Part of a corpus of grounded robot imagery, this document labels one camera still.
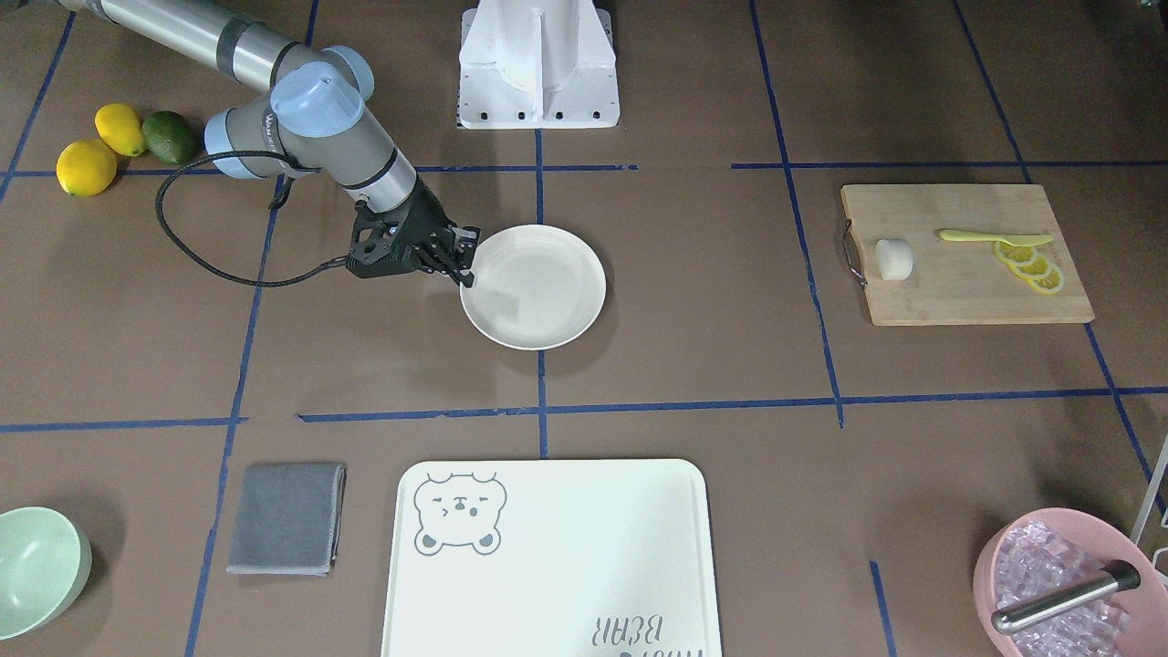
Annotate wooden cutting board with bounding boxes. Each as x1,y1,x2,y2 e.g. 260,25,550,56
841,184,1096,326

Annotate pink bowl with ice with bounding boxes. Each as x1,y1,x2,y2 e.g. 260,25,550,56
973,507,1167,656

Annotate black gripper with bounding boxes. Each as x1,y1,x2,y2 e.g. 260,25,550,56
345,179,481,288

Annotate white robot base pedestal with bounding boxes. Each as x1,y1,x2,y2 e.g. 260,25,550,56
456,1,621,130

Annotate white steamed bun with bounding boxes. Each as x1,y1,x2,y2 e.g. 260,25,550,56
875,240,915,282

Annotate steel black tongs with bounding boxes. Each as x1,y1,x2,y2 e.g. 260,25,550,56
990,559,1142,636

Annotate lemon slices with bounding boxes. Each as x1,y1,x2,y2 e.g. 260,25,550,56
992,241,1068,295

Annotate mint green bowl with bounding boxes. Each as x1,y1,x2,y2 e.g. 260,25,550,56
1,506,92,641

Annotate beige round plate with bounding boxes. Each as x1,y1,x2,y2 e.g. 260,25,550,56
460,224,609,350

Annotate folded grey cloth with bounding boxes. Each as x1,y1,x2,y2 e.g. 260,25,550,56
225,462,347,578

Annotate wire cup rack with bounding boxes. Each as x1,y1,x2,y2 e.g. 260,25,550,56
1128,436,1167,581

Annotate yellow lemon upper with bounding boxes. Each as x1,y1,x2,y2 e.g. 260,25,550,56
93,103,150,158

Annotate yellow lemon lower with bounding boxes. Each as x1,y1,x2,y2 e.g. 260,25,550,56
56,139,120,198

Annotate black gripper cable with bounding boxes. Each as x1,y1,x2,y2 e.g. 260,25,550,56
155,151,352,289

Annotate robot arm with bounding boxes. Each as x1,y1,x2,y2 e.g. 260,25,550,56
68,1,480,288

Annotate white bear print tray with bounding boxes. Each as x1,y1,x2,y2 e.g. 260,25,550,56
381,458,725,656

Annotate green avocado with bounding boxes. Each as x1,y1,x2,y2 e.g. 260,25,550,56
141,109,201,166

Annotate yellow lemon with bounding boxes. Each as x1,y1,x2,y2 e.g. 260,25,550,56
56,139,120,198
93,103,150,158

